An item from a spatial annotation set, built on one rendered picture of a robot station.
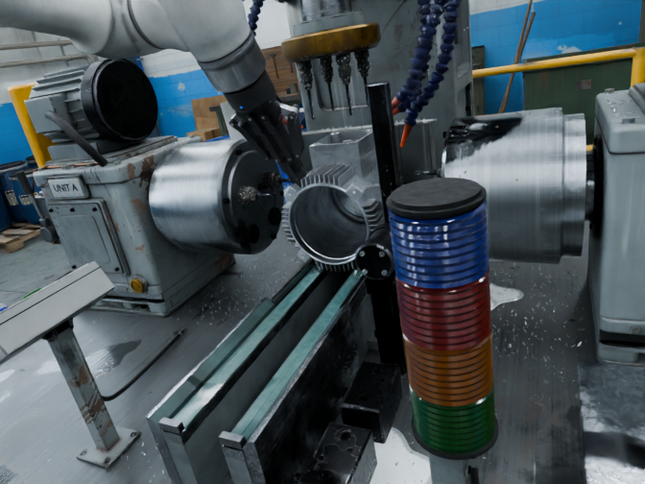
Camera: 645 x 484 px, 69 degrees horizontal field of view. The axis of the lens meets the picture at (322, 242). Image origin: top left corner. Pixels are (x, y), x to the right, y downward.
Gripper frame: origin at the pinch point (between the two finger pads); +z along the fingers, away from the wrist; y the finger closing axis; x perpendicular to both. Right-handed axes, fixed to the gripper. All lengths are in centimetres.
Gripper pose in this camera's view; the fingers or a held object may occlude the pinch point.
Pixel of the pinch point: (294, 170)
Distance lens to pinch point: 87.4
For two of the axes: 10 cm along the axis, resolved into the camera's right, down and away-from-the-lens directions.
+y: -9.0, -0.1, 4.4
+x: -2.6, 8.1, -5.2
